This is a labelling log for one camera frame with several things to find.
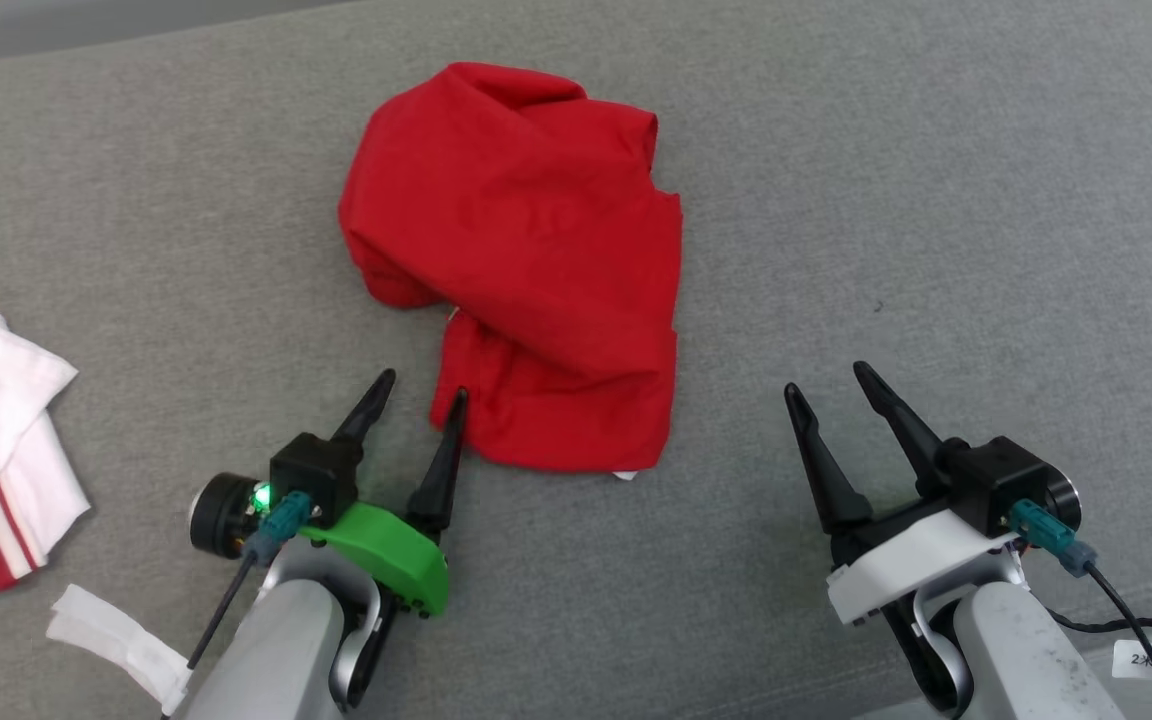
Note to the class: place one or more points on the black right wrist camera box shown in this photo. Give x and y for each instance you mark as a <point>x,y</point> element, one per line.
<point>996,480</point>

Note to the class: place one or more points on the red shorts with white trim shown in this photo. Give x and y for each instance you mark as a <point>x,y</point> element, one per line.
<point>536,250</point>

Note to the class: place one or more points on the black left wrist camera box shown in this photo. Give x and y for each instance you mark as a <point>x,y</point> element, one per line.
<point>316,470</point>

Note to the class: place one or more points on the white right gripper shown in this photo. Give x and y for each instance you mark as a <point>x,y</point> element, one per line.
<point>916,555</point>

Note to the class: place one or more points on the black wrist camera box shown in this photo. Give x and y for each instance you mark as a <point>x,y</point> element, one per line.
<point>996,480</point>
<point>316,470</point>

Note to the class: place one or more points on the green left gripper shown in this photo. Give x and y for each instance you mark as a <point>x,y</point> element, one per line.
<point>386,545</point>

